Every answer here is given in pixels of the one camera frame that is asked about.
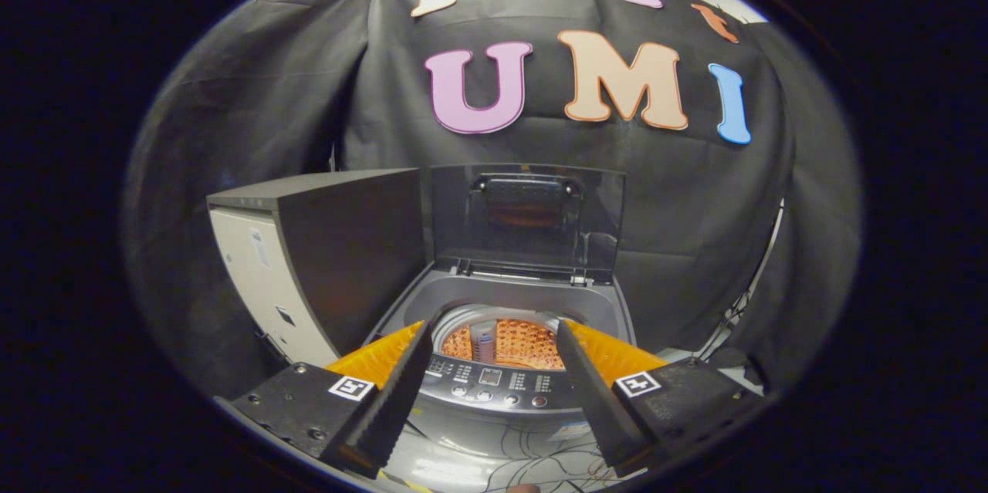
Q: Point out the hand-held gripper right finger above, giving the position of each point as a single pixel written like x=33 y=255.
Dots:
x=594 y=400

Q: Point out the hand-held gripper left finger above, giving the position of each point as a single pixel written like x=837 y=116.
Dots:
x=397 y=393

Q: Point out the grey washing machine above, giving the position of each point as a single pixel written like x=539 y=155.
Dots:
x=494 y=292

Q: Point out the white and grey cabinet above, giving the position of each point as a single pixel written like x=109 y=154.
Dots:
x=347 y=246

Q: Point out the black backdrop cloth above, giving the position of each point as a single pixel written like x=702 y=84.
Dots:
x=695 y=207

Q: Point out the white pole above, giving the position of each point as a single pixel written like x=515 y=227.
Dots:
x=764 y=246

